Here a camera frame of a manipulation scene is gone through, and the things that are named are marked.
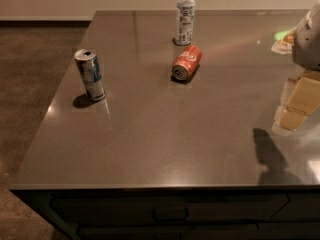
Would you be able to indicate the dark cabinet with drawers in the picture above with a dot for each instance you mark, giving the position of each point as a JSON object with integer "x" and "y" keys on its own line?
{"x": 213, "y": 214}

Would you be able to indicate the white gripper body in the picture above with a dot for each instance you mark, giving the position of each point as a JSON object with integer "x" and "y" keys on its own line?
{"x": 307, "y": 47}

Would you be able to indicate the clear plastic water bottle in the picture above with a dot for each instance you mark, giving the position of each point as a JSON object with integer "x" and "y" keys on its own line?
{"x": 185, "y": 14}

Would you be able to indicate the black drawer handle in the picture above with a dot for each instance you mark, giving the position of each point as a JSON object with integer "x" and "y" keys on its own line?
{"x": 170, "y": 214}

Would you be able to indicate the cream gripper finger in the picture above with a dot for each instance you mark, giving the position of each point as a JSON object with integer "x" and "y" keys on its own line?
{"x": 299, "y": 99}
{"x": 284, "y": 42}

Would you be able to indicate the silver blue energy drink can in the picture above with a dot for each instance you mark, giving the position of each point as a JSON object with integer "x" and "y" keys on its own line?
{"x": 88, "y": 67}

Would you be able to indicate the red coke can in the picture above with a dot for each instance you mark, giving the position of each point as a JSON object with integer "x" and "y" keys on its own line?
{"x": 186, "y": 63}

